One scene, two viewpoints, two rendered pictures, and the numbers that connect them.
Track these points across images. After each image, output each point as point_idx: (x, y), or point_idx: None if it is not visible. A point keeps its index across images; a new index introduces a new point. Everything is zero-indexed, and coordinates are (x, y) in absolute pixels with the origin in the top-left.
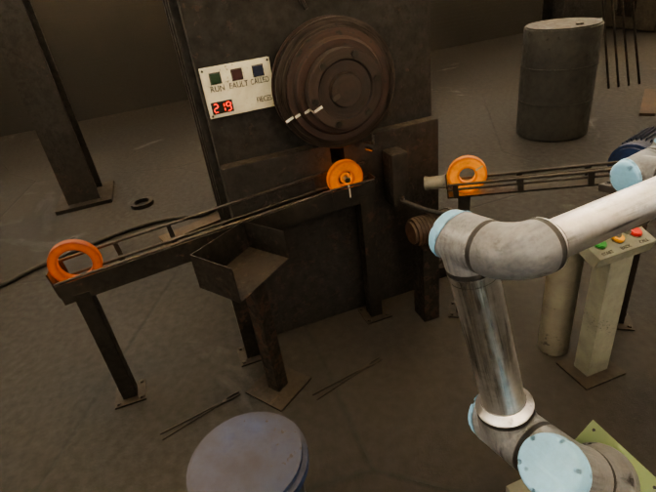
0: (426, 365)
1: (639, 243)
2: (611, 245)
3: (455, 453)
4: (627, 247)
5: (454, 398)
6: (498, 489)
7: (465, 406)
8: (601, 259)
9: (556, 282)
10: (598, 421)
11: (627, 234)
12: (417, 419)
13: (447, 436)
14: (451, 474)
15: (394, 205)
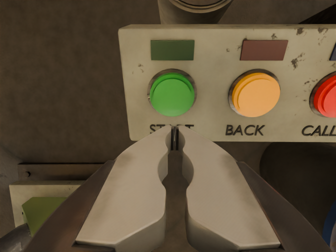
0: (37, 6)
1: (296, 134)
2: (207, 110)
3: (18, 118)
4: (245, 134)
5: (45, 64)
6: (35, 158)
7: (50, 77)
8: (137, 140)
9: (162, 22)
10: None
11: (301, 92)
12: (0, 70)
13: (19, 100)
14: (7, 133)
15: None
